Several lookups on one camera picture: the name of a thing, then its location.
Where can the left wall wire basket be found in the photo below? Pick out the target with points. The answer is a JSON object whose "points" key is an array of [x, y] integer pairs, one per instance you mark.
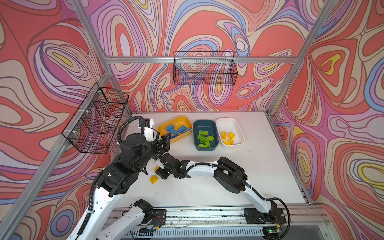
{"points": [[99, 115]]}

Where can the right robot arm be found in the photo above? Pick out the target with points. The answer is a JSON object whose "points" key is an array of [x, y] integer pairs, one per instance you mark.
{"points": [[232, 178]]}

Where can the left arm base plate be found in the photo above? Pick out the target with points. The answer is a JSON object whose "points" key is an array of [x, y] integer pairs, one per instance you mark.
{"points": [[156, 217]]}

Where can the yellow plastic bin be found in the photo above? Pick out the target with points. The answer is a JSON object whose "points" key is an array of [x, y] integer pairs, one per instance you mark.
{"points": [[177, 122]]}

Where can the back wall wire basket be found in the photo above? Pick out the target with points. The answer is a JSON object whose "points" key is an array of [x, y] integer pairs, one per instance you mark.
{"points": [[207, 68]]}

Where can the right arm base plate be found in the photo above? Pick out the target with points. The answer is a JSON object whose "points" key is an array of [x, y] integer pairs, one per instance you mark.
{"points": [[277, 216]]}

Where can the white plastic bin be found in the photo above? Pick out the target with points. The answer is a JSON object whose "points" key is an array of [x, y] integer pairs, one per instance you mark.
{"points": [[230, 125]]}

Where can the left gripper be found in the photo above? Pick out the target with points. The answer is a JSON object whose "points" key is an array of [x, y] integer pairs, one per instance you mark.
{"points": [[165, 144]]}

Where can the wall wire basket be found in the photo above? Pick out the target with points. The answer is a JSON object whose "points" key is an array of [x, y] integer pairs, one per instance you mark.
{"points": [[99, 115], [207, 68]]}

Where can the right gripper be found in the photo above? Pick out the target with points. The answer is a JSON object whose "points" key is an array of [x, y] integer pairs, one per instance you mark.
{"points": [[159, 172]]}

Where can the dark teal plastic bin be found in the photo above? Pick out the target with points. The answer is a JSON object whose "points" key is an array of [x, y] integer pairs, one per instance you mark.
{"points": [[205, 125]]}

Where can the green lego pair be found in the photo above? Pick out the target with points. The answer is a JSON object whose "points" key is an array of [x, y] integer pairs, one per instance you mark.
{"points": [[209, 138], [201, 138]]}

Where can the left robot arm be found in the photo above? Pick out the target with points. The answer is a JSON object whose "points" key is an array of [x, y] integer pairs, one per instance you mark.
{"points": [[139, 143]]}

